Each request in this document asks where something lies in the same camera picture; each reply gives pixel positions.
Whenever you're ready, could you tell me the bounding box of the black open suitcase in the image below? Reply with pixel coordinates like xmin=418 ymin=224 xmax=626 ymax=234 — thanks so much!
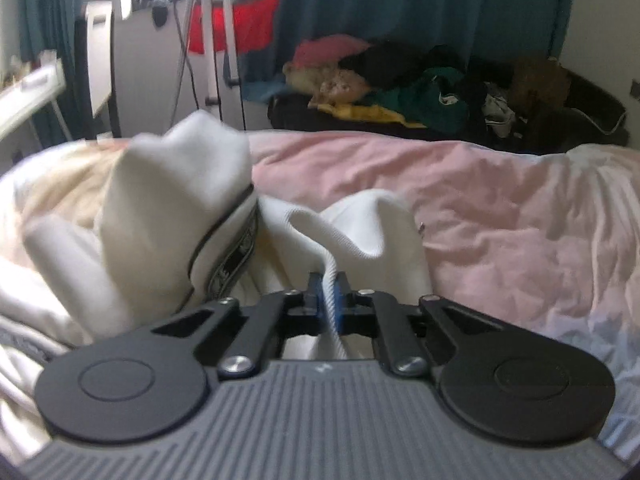
xmin=267 ymin=58 xmax=631 ymax=155

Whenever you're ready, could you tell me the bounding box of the teal curtain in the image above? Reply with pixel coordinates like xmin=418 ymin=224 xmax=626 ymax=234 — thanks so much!
xmin=235 ymin=0 xmax=576 ymax=106

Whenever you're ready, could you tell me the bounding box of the pink bed sheet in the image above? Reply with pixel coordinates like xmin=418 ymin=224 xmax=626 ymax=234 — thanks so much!
xmin=0 ymin=130 xmax=640 ymax=466

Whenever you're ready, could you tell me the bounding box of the pile of mixed clothes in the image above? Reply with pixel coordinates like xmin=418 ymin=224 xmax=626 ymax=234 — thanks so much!
xmin=283 ymin=34 xmax=531 ymax=136

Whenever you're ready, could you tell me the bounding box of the white hooded sweatshirt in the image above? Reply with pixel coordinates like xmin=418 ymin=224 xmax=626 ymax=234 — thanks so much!
xmin=20 ymin=110 xmax=434 ymax=361

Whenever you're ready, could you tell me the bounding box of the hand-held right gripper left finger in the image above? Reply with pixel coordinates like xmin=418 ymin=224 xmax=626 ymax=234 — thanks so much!
xmin=150 ymin=272 xmax=325 ymax=377

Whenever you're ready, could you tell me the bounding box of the red cloth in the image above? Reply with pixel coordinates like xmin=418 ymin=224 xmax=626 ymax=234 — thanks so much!
xmin=188 ymin=0 xmax=280 ymax=56

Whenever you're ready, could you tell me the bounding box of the brown plush toy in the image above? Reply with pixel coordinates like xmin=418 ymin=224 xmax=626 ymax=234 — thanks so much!
xmin=510 ymin=56 xmax=572 ymax=111

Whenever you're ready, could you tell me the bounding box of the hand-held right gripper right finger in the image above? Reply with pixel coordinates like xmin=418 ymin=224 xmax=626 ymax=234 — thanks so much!
xmin=334 ymin=271 xmax=505 ymax=377

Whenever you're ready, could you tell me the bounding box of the white desk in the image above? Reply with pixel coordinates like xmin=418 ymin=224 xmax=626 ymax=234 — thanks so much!
xmin=0 ymin=50 xmax=76 ymax=166

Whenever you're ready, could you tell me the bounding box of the white tripod stand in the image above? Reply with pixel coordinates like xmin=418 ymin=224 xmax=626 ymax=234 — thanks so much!
xmin=170 ymin=0 xmax=247 ymax=131

